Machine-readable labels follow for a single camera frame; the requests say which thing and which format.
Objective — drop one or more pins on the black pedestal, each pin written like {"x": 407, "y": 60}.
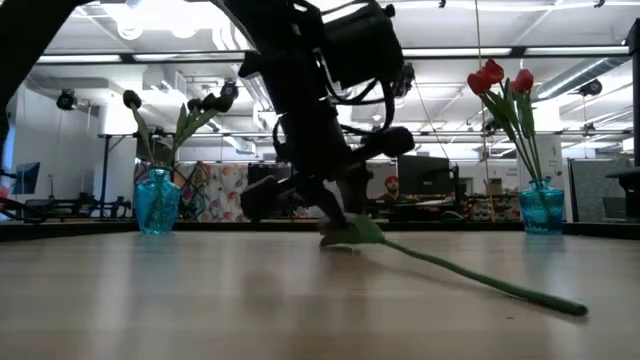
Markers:
{"x": 627, "y": 192}

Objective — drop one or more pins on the person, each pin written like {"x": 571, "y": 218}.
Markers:
{"x": 392, "y": 189}

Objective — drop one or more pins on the white pillar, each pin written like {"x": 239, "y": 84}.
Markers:
{"x": 550, "y": 160}

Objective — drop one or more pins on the black background robot arm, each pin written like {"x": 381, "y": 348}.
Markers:
{"x": 107, "y": 205}

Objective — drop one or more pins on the pink partition panel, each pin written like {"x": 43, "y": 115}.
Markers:
{"x": 380, "y": 167}

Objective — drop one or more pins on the black computer monitor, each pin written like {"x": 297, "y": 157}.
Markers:
{"x": 425, "y": 175}

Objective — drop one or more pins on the grey round ceiling duct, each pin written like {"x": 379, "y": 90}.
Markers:
{"x": 560, "y": 82}

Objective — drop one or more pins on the blue glass vase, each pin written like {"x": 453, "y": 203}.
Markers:
{"x": 156, "y": 205}
{"x": 542, "y": 210}

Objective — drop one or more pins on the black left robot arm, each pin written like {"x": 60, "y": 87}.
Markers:
{"x": 290, "y": 65}

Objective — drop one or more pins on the floral print cloth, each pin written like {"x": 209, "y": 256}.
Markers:
{"x": 227, "y": 195}

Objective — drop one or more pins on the cardboard box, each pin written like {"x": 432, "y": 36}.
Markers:
{"x": 494, "y": 186}

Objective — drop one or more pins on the black rig frame post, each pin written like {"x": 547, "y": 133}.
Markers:
{"x": 635, "y": 90}

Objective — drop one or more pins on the cluttered background shelf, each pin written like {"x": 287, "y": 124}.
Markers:
{"x": 482, "y": 209}

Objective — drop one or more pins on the colourful patterned quilt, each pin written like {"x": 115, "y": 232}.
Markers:
{"x": 197, "y": 182}

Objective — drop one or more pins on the blue wall screen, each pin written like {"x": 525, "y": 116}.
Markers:
{"x": 26, "y": 179}

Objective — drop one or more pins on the red tulip with long stem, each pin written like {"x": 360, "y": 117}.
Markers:
{"x": 362, "y": 231}

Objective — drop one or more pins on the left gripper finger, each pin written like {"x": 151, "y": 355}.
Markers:
{"x": 395, "y": 142}
{"x": 260, "y": 200}

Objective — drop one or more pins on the grey office partition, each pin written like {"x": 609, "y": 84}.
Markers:
{"x": 595, "y": 192}

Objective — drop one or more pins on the round black ceiling lamp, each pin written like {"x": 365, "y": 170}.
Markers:
{"x": 66, "y": 99}
{"x": 591, "y": 87}
{"x": 229, "y": 89}

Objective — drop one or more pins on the black curtain panel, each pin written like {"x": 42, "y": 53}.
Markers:
{"x": 265, "y": 169}

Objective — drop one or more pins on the white ceiling air duct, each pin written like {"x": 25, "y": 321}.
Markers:
{"x": 165, "y": 82}

